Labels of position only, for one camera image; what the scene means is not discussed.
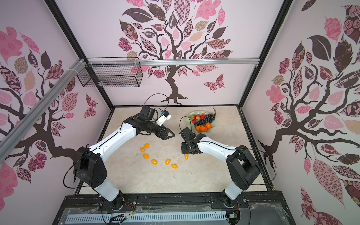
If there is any white vented cable duct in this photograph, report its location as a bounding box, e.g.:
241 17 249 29
64 211 227 225

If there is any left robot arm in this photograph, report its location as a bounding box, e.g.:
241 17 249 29
73 106 175 210

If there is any black base frame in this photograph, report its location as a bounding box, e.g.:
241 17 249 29
53 191 295 225

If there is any aluminium rail back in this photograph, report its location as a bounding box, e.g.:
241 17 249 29
87 58 260 66

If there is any aluminium rail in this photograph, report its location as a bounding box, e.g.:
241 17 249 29
1 59 86 162
87 58 260 66

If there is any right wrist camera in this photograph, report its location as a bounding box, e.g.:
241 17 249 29
180 127 196 143

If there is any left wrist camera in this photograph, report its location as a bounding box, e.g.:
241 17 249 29
156 110 171 127

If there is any yellow tomato cluster bottom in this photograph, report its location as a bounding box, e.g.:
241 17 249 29
151 159 158 165

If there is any light green wavy fruit bowl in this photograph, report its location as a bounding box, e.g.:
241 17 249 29
186 108 217 133

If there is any aluminium rail left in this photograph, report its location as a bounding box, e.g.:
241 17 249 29
1 59 86 162

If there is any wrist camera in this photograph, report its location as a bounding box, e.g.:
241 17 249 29
156 110 171 127
180 127 196 143

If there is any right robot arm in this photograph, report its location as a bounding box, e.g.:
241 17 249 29
180 128 261 208

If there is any dark fake grape bunch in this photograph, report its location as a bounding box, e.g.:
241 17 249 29
194 109 217 127

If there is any black wire basket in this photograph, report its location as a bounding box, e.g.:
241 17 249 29
77 56 143 88

